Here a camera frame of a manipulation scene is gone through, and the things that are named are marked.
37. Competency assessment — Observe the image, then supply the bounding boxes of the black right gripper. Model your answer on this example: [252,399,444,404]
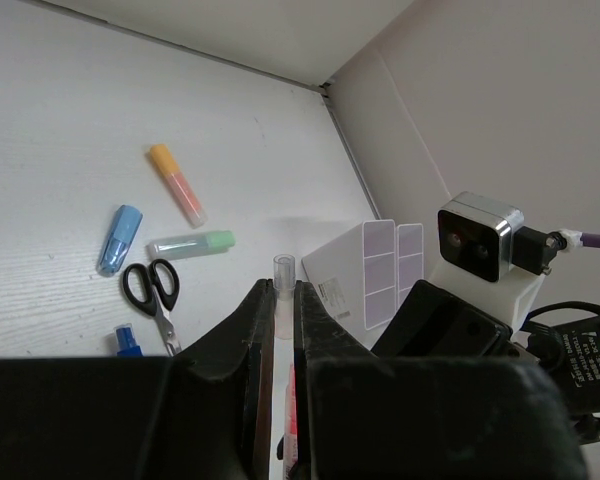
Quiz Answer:
[371,280,513,358]

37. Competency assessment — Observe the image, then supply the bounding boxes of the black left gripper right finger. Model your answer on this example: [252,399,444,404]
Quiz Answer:
[293,282,585,479]

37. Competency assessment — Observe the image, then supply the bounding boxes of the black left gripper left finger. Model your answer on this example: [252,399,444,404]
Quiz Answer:
[0,279,274,479]

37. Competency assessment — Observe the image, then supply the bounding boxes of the red translucent pen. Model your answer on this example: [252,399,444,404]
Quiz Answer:
[281,359,298,479]

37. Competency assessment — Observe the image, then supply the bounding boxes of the clear pen cap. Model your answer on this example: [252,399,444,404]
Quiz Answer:
[273,254,296,340]

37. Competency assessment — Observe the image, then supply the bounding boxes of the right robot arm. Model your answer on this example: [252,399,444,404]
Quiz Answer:
[372,280,600,444]

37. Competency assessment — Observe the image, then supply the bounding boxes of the white left organizer tray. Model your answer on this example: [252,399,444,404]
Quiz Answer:
[302,220,397,348]

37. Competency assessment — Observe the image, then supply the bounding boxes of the white organizer tray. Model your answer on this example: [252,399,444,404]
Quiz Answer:
[302,220,397,348]
[396,223,424,308]

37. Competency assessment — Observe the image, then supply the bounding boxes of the white right organizer tray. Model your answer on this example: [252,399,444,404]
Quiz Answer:
[396,223,424,308]

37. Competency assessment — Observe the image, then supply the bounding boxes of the clear blue spray bottle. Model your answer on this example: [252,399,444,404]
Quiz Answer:
[114,324,143,358]

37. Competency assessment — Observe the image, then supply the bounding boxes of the green highlighter marker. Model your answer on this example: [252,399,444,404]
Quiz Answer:
[146,230,236,261]

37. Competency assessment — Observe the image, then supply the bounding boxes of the orange highlighter marker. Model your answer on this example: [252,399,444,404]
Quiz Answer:
[149,144,207,228]

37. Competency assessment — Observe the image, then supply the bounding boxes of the blue translucent correction tape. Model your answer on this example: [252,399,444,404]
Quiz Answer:
[97,205,143,277]

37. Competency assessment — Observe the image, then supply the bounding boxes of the black handled scissors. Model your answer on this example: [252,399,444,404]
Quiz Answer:
[121,259,182,357]

